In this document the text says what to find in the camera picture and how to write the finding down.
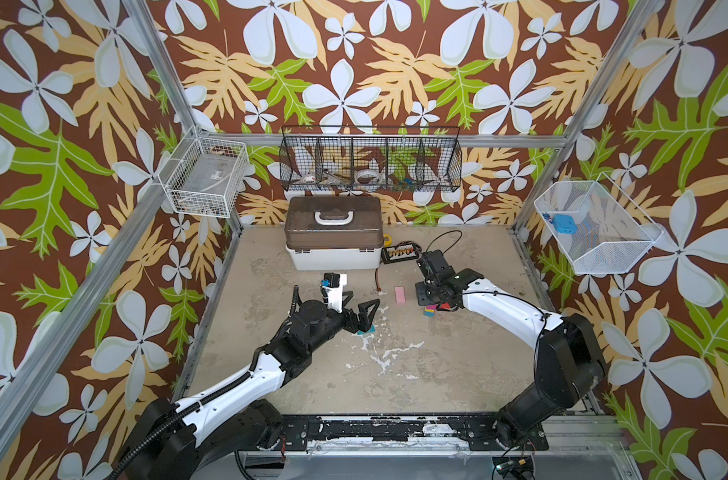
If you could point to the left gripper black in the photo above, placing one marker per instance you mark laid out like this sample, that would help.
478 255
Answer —
363 322

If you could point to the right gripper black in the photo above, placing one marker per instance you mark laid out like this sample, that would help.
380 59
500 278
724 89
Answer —
436 279

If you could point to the light pink block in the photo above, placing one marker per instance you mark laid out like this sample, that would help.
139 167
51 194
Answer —
400 295

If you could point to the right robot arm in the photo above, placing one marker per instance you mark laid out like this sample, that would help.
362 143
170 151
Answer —
568 362

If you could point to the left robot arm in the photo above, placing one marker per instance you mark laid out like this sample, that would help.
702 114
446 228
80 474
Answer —
172 439

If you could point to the white box brown lid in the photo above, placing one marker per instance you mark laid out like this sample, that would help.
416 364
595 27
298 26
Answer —
334 233

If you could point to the blue object in basket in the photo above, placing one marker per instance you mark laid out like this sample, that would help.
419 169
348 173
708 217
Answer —
564 224

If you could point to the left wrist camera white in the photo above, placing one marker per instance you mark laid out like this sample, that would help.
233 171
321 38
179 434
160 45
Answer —
332 289

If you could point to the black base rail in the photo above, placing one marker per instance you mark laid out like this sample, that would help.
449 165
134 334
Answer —
463 430

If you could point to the white wire basket right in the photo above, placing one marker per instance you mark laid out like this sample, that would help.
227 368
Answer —
614 232

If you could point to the white wire basket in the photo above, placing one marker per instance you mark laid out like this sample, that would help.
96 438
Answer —
614 232
202 176

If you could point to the black wire basket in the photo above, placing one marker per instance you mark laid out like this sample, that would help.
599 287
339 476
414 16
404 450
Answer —
370 158

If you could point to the white wire basket left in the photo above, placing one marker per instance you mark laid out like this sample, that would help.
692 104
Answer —
202 176

